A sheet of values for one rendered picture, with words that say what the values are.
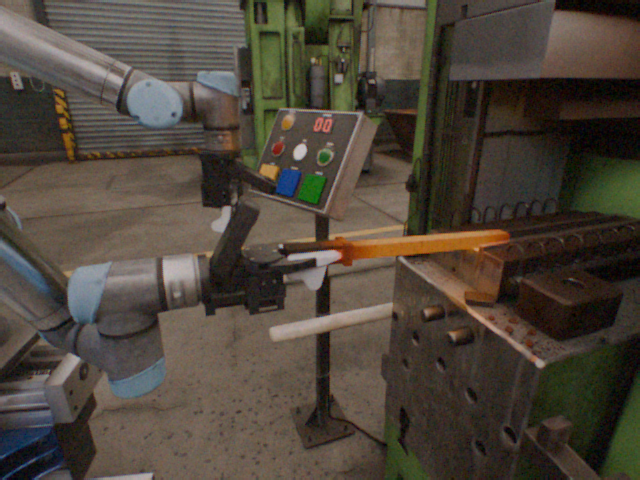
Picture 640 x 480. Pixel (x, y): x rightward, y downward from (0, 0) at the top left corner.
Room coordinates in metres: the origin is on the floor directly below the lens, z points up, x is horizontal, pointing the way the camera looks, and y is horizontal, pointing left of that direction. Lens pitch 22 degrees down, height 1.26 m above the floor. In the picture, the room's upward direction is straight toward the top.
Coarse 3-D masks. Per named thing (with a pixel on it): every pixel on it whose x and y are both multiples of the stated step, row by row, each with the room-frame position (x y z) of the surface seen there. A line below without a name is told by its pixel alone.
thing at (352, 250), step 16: (336, 240) 0.56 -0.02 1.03; (352, 240) 0.57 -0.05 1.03; (368, 240) 0.58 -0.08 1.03; (384, 240) 0.58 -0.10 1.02; (400, 240) 0.59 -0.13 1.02; (416, 240) 0.59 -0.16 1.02; (432, 240) 0.59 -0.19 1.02; (448, 240) 0.60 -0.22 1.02; (464, 240) 0.62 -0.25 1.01; (480, 240) 0.63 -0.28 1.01; (496, 240) 0.64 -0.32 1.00; (352, 256) 0.53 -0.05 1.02; (368, 256) 0.55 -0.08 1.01; (384, 256) 0.56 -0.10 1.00
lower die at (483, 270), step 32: (480, 224) 0.79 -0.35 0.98; (512, 224) 0.76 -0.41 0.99; (544, 224) 0.73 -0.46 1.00; (608, 224) 0.73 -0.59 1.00; (448, 256) 0.69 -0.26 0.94; (480, 256) 0.62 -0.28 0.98; (512, 256) 0.59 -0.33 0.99; (576, 256) 0.63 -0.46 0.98; (608, 256) 0.65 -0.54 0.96; (480, 288) 0.60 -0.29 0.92
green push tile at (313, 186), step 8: (312, 176) 1.01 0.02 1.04; (320, 176) 1.00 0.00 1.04; (304, 184) 1.02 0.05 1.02; (312, 184) 1.00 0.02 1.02; (320, 184) 0.98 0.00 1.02; (304, 192) 1.00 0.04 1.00; (312, 192) 0.98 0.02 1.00; (320, 192) 0.97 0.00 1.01; (304, 200) 0.99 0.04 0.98; (312, 200) 0.97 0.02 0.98
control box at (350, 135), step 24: (312, 120) 1.14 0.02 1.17; (336, 120) 1.08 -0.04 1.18; (360, 120) 1.02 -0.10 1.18; (288, 144) 1.15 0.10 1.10; (312, 144) 1.09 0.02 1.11; (336, 144) 1.03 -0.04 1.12; (360, 144) 1.03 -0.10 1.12; (288, 168) 1.10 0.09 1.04; (312, 168) 1.04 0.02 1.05; (336, 168) 0.99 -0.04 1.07; (360, 168) 1.03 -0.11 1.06; (336, 192) 0.96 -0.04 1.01; (336, 216) 0.96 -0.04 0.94
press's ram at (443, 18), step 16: (448, 0) 0.78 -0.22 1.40; (464, 0) 0.74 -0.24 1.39; (480, 0) 0.70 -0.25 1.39; (496, 0) 0.67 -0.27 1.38; (512, 0) 0.64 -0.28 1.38; (528, 0) 0.61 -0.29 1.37; (544, 0) 0.60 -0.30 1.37; (592, 0) 0.58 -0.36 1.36; (608, 0) 0.58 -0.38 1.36; (624, 0) 0.58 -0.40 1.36; (448, 16) 0.77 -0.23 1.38; (464, 16) 0.75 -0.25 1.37
